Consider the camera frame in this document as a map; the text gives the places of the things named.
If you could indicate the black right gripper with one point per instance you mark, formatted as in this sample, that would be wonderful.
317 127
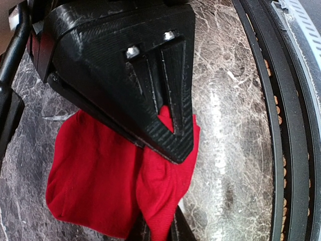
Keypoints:
16 25

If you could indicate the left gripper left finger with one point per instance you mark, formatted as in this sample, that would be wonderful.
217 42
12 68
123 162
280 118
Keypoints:
140 230

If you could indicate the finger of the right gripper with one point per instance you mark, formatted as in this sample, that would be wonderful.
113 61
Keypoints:
66 91
132 61

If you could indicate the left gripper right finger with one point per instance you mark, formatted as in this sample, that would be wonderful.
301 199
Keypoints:
180 229

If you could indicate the red santa sock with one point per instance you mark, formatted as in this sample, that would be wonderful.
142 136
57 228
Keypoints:
102 181

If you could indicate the white slotted cable duct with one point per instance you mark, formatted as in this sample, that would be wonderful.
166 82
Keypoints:
297 13

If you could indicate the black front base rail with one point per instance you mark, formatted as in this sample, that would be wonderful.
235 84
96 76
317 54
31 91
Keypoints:
290 79

